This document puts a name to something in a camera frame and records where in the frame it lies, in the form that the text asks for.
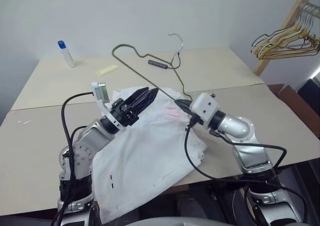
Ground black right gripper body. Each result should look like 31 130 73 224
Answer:
185 109 204 127

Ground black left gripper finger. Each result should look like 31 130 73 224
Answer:
124 86 150 110
132 88 160 117

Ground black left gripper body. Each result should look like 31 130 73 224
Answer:
110 98 140 131

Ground white shorts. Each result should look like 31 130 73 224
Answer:
90 85 209 219

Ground yellow sticky note pad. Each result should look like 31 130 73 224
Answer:
95 64 119 76

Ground white bottle with blue cap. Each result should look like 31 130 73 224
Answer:
57 39 76 68

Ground dark foot pedal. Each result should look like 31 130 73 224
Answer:
174 183 217 220

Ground wooden clothes rack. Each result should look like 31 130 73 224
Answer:
253 0 320 76

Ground brown cardboard box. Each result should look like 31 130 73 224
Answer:
266 83 320 128

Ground black box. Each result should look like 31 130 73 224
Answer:
296 77 320 110

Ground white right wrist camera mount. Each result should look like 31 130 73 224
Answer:
189 92 221 129

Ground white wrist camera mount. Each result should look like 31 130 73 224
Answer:
89 81 126 132
189 92 221 129

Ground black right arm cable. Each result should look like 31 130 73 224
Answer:
183 114 288 182

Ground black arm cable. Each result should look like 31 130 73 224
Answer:
183 114 288 182
50 91 95 226

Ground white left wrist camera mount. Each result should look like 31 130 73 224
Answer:
89 81 126 132

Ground grey usb hub with cable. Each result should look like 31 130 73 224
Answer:
147 51 183 70

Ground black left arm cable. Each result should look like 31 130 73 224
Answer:
50 91 95 226

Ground yellow wire hanger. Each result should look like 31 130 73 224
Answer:
254 15 320 61

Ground dark green wire hanger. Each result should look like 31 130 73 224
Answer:
250 23 320 55

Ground white wire hanger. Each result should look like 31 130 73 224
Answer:
287 2 320 44

